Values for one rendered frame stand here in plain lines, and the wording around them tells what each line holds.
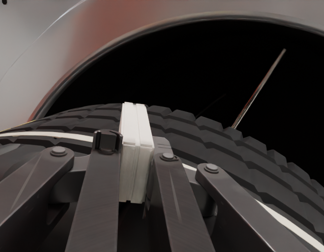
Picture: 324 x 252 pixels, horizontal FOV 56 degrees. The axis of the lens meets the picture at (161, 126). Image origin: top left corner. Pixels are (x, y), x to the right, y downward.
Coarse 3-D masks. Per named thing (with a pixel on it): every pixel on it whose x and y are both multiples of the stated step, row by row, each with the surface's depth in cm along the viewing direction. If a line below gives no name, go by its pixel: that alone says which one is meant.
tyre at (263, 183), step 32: (32, 128) 27; (64, 128) 26; (96, 128) 25; (160, 128) 28; (192, 128) 29; (0, 160) 18; (192, 160) 23; (224, 160) 24; (256, 160) 27; (256, 192) 22; (288, 192) 24; (320, 192) 30; (64, 224) 15; (128, 224) 15; (320, 224) 22
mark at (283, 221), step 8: (56, 136) 23; (64, 136) 23; (72, 136) 23; (80, 136) 23; (88, 136) 23; (192, 168) 21; (280, 216) 20; (288, 224) 19; (296, 232) 19; (304, 232) 19; (312, 240) 19; (320, 248) 19
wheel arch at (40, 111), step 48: (144, 48) 61; (192, 48) 75; (240, 48) 72; (288, 48) 68; (48, 96) 54; (96, 96) 74; (144, 96) 82; (192, 96) 78; (240, 96) 74; (288, 96) 71; (288, 144) 74
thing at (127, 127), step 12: (132, 108) 18; (120, 120) 19; (132, 120) 16; (120, 132) 15; (132, 132) 14; (132, 144) 13; (132, 156) 13; (120, 168) 13; (132, 168) 14; (120, 180) 14; (120, 192) 14
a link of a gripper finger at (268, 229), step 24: (216, 168) 12; (216, 192) 11; (240, 192) 11; (216, 216) 11; (240, 216) 10; (264, 216) 10; (216, 240) 11; (240, 240) 10; (264, 240) 9; (288, 240) 9
